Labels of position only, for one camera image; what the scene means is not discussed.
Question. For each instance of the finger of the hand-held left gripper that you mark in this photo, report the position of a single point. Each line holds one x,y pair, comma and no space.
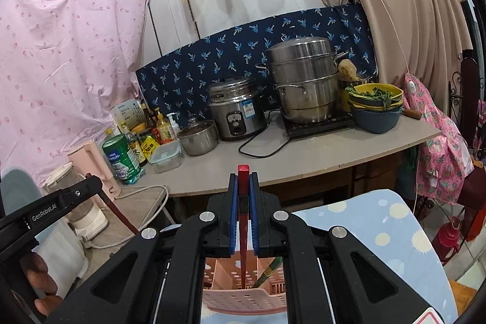
89,187

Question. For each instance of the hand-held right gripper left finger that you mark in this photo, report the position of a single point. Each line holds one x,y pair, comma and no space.
233,214

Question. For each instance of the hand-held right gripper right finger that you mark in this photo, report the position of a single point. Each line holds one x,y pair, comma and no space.
253,214

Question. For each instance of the red chopstick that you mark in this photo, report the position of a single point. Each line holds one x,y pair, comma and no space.
243,195

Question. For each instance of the dark maroon chopstick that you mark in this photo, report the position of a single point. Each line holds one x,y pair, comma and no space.
121,216

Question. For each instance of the green chopstick with gold band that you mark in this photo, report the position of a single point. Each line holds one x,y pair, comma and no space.
269,271

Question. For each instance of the pink perforated utensil basket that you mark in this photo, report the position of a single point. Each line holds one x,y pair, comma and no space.
243,295

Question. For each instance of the person's left hand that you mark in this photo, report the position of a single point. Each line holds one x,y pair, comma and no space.
40,278

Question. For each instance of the pink electric kettle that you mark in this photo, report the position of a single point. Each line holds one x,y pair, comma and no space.
91,164

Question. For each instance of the white blender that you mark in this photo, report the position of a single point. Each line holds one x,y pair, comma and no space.
87,217

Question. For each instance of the white box with teal lid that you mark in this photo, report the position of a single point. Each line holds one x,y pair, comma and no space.
15,191

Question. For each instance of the black label sauce bottle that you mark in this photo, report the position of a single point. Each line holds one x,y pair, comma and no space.
136,153

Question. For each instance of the yellow seasoning packet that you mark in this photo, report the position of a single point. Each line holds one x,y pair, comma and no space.
150,148

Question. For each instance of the clear plastic food container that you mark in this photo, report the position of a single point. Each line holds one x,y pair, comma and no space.
165,157

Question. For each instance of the small steel pot with lid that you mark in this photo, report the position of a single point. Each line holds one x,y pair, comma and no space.
197,140

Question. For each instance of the white carton box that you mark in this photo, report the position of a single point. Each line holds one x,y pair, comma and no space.
127,111

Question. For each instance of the dark sauce bottle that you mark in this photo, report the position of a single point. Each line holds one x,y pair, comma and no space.
146,115

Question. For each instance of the yellow oil bottle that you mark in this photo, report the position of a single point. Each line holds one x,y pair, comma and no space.
165,130

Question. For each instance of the silver rice cooker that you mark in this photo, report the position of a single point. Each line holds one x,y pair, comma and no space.
235,111

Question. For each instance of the white pump bottle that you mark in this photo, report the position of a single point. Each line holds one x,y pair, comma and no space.
174,126

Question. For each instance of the black induction cooker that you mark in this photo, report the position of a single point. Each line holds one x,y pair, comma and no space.
322,124

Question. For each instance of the blue dotted tablecloth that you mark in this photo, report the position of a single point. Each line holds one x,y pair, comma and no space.
379,233

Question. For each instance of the pink dotted curtain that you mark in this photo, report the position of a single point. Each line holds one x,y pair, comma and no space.
57,62

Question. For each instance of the stainless steel steamer pot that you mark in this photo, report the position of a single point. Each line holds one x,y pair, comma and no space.
303,81

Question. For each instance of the navy floral cloth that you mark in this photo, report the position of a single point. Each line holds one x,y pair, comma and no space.
190,73

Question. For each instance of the blue plastic basin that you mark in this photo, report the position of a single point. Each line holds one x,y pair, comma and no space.
376,117

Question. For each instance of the yellow basin with greens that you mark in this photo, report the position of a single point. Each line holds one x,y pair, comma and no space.
374,92

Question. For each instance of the tan loofah sponge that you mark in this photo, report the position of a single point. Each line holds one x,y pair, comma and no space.
347,69

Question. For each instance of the pink floral apron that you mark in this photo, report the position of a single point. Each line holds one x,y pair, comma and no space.
440,157

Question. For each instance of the red thermos flask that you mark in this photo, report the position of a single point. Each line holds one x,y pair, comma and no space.
450,240

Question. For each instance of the maroon cushion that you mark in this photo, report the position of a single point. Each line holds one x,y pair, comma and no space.
474,187

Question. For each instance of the dark metal chair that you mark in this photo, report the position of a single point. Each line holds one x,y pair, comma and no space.
469,96

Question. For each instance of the beige curtain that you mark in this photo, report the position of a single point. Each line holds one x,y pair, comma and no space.
398,5

